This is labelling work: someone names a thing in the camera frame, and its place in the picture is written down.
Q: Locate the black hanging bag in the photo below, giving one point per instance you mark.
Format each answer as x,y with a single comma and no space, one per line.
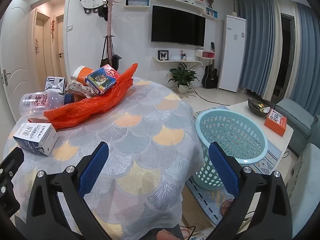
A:
116,61

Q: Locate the white dotted paper wrapper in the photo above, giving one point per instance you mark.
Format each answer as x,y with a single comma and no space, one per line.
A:
77,88

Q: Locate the person's leg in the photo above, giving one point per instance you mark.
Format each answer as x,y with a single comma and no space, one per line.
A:
150,232

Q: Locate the red white wall box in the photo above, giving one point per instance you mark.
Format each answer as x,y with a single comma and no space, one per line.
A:
206,54

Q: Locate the red hanging decoration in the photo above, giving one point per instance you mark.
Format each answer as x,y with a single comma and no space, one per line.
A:
53,27

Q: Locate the framed butterfly picture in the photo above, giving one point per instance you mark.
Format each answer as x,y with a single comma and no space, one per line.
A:
163,55

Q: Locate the black hat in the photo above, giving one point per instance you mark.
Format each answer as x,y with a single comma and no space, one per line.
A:
103,11

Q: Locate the tiger print box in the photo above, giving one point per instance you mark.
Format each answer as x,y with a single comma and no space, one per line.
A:
102,78

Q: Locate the long curved white shelf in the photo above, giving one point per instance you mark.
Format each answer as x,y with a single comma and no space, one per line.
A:
180,2

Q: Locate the dark bowl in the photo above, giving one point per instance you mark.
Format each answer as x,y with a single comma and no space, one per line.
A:
255,110

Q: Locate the pink coat rack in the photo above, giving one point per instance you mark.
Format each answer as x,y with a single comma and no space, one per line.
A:
109,22

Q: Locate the orange plastic bag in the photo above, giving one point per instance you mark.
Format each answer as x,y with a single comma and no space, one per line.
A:
82,107

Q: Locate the white room door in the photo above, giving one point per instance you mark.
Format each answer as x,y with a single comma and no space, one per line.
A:
17,62

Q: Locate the white coffee table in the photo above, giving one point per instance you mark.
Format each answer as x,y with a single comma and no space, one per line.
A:
240,110

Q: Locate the light blue perforated basket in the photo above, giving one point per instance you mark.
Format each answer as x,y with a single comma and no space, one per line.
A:
200,130

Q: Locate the orange white bottle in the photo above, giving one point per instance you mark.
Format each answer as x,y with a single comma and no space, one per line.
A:
81,73

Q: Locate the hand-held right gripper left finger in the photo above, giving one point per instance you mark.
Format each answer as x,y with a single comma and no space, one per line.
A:
93,170

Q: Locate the blue box shelf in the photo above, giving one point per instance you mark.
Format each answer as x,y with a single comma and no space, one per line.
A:
210,11

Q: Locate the teal sofa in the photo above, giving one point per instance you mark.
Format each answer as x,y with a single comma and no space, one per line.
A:
307,180

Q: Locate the potted green plant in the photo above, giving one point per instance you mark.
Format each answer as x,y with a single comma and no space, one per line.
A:
182,76

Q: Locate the small colourful figurine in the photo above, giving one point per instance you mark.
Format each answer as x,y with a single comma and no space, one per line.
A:
183,56

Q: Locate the blue curtain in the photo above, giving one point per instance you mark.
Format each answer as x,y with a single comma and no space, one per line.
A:
255,45
305,55

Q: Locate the black flat television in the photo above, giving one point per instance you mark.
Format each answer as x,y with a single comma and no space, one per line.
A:
177,25

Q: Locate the black acoustic guitar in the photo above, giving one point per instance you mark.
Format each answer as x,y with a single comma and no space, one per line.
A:
210,77

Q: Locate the teal edged box shelf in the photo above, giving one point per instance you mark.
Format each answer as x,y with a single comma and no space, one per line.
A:
125,2

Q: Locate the white standing air conditioner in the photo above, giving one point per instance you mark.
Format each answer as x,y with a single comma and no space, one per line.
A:
231,55

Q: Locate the cream curtain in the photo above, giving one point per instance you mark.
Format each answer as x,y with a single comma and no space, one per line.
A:
277,55

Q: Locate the orange cardboard box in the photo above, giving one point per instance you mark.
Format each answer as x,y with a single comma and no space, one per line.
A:
276,122

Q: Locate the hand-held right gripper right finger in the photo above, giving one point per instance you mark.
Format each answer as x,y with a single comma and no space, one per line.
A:
223,170

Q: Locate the clear plastic bottle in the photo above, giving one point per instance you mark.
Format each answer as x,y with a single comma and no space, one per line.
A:
40,101

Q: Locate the short curved white shelf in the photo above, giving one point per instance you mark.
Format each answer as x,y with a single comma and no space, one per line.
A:
175,61

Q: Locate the brown hanging bag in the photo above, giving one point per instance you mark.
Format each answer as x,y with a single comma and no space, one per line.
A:
105,60

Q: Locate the teal armchair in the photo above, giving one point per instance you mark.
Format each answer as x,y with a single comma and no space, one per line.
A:
295,115

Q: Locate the small white milk carton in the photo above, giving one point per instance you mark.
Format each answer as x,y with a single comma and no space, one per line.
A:
53,82

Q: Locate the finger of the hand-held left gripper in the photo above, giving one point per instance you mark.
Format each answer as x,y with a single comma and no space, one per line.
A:
11,165

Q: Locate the beige hallway door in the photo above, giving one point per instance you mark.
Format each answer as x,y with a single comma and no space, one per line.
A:
61,42
42,50

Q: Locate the large white blue milk carton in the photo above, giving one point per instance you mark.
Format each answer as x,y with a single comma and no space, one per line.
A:
35,137

